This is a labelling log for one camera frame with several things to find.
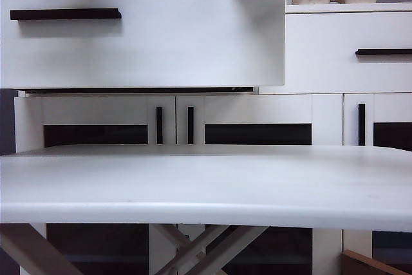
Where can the white cabinet drawer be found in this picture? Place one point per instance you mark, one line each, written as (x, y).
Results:
(161, 46)
(322, 62)

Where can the white sideboard cabinet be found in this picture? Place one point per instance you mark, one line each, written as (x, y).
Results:
(322, 7)

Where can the white cabinet door dark window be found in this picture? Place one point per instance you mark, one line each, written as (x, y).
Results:
(96, 107)
(257, 107)
(389, 107)

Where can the white crossed table leg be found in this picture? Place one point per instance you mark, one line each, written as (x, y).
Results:
(230, 238)
(176, 234)

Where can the brown wooden board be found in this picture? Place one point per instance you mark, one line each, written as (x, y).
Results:
(360, 263)

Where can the brown table leg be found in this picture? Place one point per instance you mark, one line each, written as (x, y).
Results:
(32, 252)

